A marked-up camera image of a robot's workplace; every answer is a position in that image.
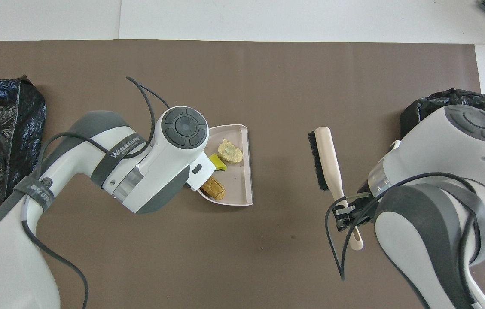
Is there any brown oval bread roll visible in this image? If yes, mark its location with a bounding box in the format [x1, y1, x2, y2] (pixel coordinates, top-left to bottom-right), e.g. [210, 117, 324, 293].
[201, 176, 226, 201]

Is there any pale bread piece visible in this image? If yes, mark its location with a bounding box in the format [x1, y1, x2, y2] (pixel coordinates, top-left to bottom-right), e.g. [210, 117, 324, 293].
[218, 139, 244, 164]

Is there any beige hand brush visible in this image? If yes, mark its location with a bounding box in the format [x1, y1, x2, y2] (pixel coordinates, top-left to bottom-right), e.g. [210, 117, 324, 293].
[308, 127, 364, 251]

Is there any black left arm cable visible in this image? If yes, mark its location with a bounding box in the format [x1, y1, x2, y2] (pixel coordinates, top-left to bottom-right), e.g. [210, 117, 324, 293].
[21, 76, 171, 309]

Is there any small yellow sponge wedge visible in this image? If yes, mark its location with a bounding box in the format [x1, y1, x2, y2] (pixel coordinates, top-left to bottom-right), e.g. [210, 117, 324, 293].
[209, 154, 227, 172]

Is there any brown table mat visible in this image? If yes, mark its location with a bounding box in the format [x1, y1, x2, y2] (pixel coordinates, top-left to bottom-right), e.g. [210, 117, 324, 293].
[0, 40, 485, 309]

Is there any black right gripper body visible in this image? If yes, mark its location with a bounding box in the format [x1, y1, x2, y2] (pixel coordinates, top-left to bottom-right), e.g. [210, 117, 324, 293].
[351, 184, 375, 227]

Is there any beige plastic dustpan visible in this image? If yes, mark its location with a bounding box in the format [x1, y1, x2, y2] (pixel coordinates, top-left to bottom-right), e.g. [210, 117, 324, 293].
[197, 124, 254, 207]

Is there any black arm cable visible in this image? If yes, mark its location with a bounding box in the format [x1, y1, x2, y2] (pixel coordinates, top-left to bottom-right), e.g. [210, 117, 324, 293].
[21, 76, 171, 309]
[325, 172, 483, 309]

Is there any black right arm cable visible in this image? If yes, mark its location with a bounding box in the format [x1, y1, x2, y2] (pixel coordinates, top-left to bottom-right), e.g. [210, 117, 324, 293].
[325, 172, 483, 309]

